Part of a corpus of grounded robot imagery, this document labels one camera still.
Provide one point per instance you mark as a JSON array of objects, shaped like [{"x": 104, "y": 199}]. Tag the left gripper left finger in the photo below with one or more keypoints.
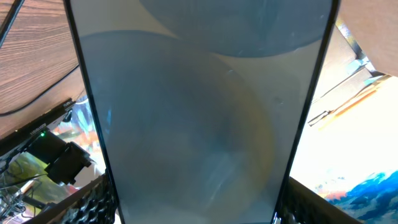
[{"x": 95, "y": 203}]

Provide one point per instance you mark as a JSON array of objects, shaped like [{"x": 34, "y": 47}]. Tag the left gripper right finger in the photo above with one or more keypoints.
[{"x": 301, "y": 205}]

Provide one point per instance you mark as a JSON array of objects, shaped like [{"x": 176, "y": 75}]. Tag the Galaxy S24 smartphone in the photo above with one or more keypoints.
[{"x": 199, "y": 105}]

